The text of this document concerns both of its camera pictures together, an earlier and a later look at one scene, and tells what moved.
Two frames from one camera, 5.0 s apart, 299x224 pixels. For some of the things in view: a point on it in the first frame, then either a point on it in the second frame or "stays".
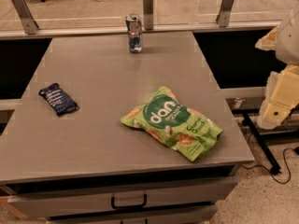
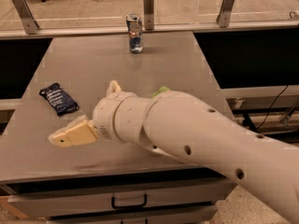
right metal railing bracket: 223,17 stays
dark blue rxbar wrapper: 62,103 stays
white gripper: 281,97 -> 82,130
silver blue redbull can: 135,27 stays
